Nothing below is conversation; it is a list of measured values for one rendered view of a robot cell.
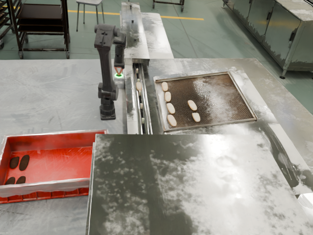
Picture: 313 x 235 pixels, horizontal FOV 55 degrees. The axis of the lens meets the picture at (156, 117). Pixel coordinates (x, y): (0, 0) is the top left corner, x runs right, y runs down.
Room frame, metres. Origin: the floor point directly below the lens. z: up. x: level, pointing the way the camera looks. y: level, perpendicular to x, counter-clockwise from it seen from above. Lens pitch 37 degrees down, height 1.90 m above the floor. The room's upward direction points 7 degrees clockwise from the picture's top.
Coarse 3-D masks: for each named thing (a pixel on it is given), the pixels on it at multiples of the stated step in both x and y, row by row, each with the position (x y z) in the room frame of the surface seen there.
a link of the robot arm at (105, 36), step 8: (104, 24) 1.36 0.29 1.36; (96, 32) 1.32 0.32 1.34; (104, 32) 1.33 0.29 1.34; (112, 32) 1.33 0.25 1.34; (96, 40) 1.29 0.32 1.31; (104, 40) 1.30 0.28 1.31; (112, 40) 1.32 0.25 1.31; (104, 48) 1.28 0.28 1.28; (104, 56) 1.30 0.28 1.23; (104, 64) 1.31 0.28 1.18; (104, 72) 1.33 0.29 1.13; (104, 80) 1.35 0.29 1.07; (112, 80) 1.39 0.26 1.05; (104, 88) 1.37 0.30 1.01; (112, 88) 1.37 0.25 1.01; (112, 96) 1.37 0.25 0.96
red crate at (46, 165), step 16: (32, 160) 0.96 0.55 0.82; (48, 160) 0.97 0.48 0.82; (64, 160) 0.99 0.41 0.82; (80, 160) 1.00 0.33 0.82; (16, 176) 0.86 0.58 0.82; (32, 176) 0.87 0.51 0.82; (48, 176) 0.88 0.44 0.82; (64, 176) 0.89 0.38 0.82; (80, 176) 0.90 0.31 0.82; (48, 192) 0.77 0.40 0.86; (64, 192) 0.78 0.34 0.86; (80, 192) 0.80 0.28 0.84
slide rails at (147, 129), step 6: (138, 66) 1.95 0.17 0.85; (138, 72) 1.86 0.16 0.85; (138, 96) 1.57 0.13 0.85; (144, 96) 1.58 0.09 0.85; (138, 102) 1.50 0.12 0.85; (144, 102) 1.51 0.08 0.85; (138, 108) 1.44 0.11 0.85; (144, 108) 1.45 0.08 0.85; (138, 114) 1.38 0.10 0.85; (144, 114) 1.39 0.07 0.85; (138, 120) 1.33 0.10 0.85; (144, 120) 1.33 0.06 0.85; (138, 126) 1.27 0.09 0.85
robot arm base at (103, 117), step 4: (104, 104) 1.37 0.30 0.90; (108, 104) 1.38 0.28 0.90; (112, 104) 1.38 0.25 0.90; (100, 108) 1.38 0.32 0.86; (104, 108) 1.36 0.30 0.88; (108, 108) 1.36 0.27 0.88; (112, 108) 1.38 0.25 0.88; (100, 112) 1.37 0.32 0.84; (104, 112) 1.35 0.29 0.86; (108, 112) 1.35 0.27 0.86; (112, 112) 1.37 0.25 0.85; (100, 116) 1.35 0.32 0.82; (104, 116) 1.34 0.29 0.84; (108, 116) 1.35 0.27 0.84; (112, 116) 1.36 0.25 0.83
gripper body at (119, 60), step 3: (123, 54) 1.70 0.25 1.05; (114, 57) 1.75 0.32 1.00; (117, 57) 1.68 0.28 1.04; (120, 57) 1.68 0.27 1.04; (123, 57) 1.70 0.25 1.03; (114, 60) 1.71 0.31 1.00; (117, 60) 1.68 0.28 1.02; (120, 60) 1.68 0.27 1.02; (123, 60) 1.70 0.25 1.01; (114, 63) 1.67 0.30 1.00; (117, 63) 1.67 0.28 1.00; (120, 63) 1.68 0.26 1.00; (123, 63) 1.68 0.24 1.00; (114, 66) 1.65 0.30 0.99; (123, 66) 1.66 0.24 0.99
